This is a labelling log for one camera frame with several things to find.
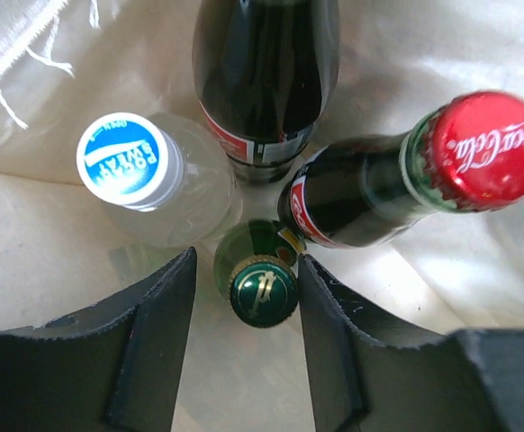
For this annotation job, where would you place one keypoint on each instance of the green glass bottle labelled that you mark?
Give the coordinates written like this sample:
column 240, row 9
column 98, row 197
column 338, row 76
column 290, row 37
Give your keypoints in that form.
column 253, row 267

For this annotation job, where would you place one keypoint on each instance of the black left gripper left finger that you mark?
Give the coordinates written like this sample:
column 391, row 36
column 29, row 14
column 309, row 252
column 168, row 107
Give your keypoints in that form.
column 113, row 366

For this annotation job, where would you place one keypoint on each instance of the large cola bottle red cap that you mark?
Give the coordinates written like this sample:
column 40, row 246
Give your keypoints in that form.
column 264, row 72

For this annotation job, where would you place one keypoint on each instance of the beige canvas tote bag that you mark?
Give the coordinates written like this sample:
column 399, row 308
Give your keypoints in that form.
column 64, row 64

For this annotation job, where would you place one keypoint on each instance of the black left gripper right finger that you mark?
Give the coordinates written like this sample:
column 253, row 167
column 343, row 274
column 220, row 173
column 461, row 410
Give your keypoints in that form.
column 369, row 370

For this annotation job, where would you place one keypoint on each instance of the small cola bottle red cap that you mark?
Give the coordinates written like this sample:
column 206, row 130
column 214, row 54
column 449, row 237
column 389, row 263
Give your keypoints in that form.
column 465, row 157

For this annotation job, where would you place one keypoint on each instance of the clear plastic bottle blue cap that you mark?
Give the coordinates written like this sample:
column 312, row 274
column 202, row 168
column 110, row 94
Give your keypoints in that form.
column 164, row 179

